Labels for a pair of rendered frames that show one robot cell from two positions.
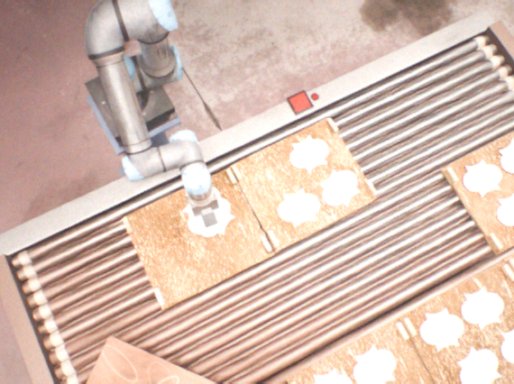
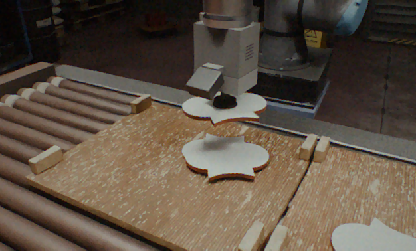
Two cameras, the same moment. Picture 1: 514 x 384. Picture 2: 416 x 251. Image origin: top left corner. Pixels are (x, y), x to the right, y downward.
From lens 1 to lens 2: 1.47 m
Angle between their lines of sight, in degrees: 54
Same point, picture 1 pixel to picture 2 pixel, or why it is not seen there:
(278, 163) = (408, 187)
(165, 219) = (177, 127)
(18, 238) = (78, 73)
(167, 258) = (120, 148)
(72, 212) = (129, 84)
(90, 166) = not seen: hidden behind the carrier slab
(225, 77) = not seen: outside the picture
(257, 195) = (324, 190)
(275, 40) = not seen: outside the picture
